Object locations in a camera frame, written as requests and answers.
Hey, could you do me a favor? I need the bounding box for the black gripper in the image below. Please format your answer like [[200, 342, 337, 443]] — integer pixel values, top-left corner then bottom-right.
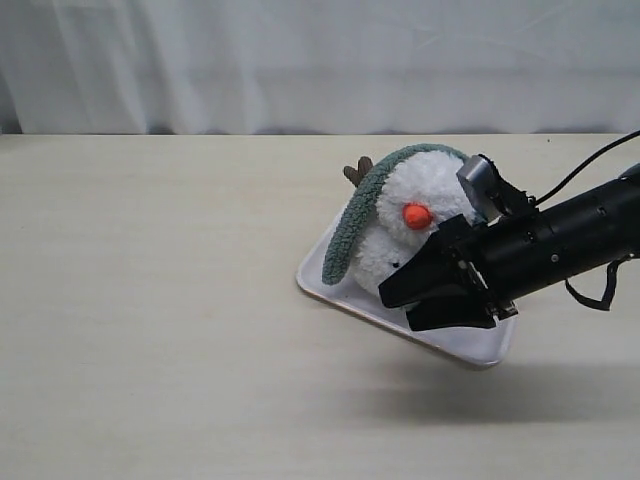
[[378, 214, 518, 331]]

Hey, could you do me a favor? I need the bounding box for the white plush snowman toy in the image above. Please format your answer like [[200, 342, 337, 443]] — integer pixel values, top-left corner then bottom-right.
[[350, 150, 481, 297]]

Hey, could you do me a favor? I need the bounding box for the green fuzzy scarf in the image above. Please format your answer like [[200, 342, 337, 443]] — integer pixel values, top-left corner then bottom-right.
[[321, 143, 469, 285]]

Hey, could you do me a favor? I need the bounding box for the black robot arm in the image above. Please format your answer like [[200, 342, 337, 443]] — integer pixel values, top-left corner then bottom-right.
[[379, 166, 639, 331]]

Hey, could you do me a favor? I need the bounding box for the white plastic tray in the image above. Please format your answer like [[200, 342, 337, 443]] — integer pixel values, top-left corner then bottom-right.
[[296, 214, 517, 369]]

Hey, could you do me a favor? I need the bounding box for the white backdrop curtain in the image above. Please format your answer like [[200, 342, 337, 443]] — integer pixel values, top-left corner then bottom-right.
[[1, 1, 639, 135]]

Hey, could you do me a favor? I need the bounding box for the black cable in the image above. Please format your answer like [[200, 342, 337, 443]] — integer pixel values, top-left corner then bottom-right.
[[529, 128, 640, 206]]

